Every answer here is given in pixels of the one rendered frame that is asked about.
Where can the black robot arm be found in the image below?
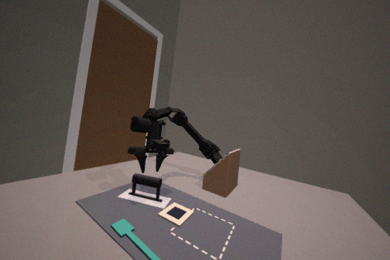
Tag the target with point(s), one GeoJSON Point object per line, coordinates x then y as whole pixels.
{"type": "Point", "coordinates": [148, 123]}

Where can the cream square tile with dark blue square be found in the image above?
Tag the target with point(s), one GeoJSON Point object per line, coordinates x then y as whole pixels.
{"type": "Point", "coordinates": [176, 214]}

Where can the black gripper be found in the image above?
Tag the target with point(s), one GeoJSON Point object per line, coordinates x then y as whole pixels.
{"type": "Point", "coordinates": [140, 152]}

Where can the teal small trowel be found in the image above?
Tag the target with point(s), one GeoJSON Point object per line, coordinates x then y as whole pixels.
{"type": "Point", "coordinates": [123, 228]}

